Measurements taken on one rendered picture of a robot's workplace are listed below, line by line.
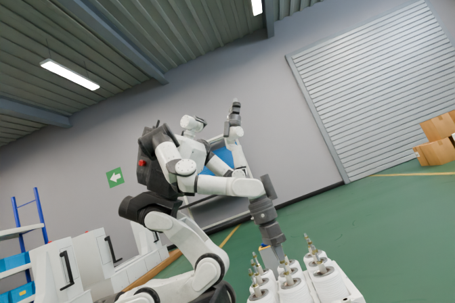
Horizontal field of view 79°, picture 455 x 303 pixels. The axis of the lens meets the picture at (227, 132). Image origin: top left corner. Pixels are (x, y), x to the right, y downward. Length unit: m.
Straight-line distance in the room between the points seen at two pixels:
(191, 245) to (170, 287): 0.22
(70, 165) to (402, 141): 7.58
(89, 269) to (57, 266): 0.57
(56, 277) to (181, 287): 1.93
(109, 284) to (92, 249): 0.42
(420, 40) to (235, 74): 3.93
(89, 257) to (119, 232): 3.64
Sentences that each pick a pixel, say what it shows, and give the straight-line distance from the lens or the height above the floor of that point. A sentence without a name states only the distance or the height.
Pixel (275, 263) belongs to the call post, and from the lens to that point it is 1.47.
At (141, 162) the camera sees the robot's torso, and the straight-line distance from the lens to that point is 1.44.
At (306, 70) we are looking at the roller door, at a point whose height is 2.56.
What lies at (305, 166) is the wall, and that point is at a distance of 6.18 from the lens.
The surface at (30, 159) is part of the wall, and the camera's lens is 8.83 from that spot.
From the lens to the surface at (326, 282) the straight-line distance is 1.06.
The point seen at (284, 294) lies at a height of 0.24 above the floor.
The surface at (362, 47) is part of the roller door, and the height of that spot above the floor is 2.52.
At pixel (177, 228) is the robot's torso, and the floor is 0.55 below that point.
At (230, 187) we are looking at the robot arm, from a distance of 1.00.
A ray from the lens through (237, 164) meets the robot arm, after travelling 1.63.
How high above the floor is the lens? 0.59
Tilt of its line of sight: 12 degrees up
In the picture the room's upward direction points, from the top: 21 degrees counter-clockwise
